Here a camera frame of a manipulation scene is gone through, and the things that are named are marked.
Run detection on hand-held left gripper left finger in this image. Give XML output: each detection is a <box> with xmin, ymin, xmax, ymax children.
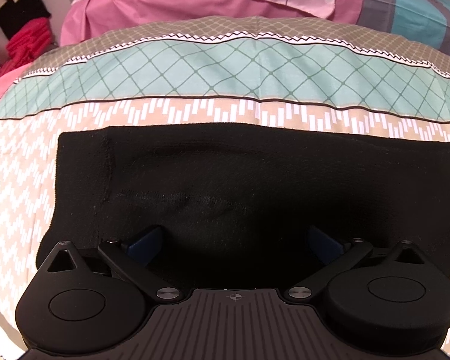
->
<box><xmin>37</xmin><ymin>225</ymin><xmax>187</xmax><ymax>303</ymax></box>

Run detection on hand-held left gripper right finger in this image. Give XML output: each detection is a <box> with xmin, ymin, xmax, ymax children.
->
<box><xmin>284</xmin><ymin>225</ymin><xmax>433</xmax><ymax>301</ymax></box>

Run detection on black pants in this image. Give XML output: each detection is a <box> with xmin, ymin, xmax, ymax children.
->
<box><xmin>37</xmin><ymin>125</ymin><xmax>450</xmax><ymax>294</ymax></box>

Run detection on patterned teal beige quilt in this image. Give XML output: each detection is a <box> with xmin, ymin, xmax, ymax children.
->
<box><xmin>0</xmin><ymin>14</ymin><xmax>450</xmax><ymax>360</ymax></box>

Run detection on pink bed sheet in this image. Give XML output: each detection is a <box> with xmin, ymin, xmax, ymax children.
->
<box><xmin>0</xmin><ymin>63</ymin><xmax>35</xmax><ymax>118</ymax></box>

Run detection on pile of red clothes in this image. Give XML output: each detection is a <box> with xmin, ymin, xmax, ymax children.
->
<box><xmin>0</xmin><ymin>18</ymin><xmax>54</xmax><ymax>80</ymax></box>

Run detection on teal grey striped pillow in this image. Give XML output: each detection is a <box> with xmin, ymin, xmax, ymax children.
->
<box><xmin>352</xmin><ymin>0</ymin><xmax>450</xmax><ymax>59</ymax></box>

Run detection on pink pillow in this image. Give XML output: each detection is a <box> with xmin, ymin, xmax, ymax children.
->
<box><xmin>59</xmin><ymin>0</ymin><xmax>365</xmax><ymax>46</ymax></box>

